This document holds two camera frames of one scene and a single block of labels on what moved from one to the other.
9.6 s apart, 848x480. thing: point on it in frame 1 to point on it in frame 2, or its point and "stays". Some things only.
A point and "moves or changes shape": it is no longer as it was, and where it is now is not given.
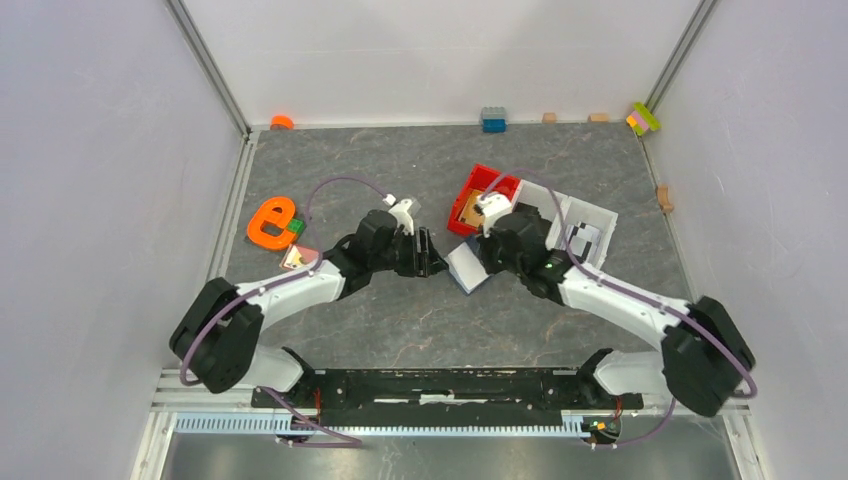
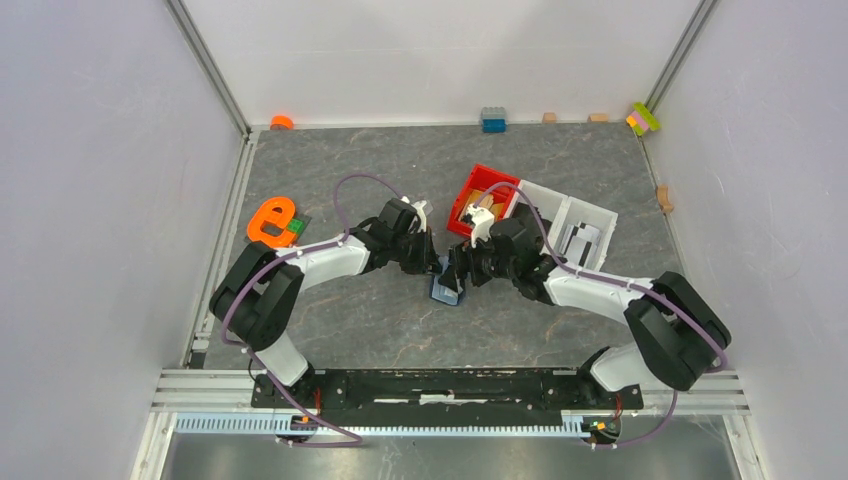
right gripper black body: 496,260 stays
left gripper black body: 401,256 stays
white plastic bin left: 549,203 stays
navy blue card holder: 466,267 moves or changes shape
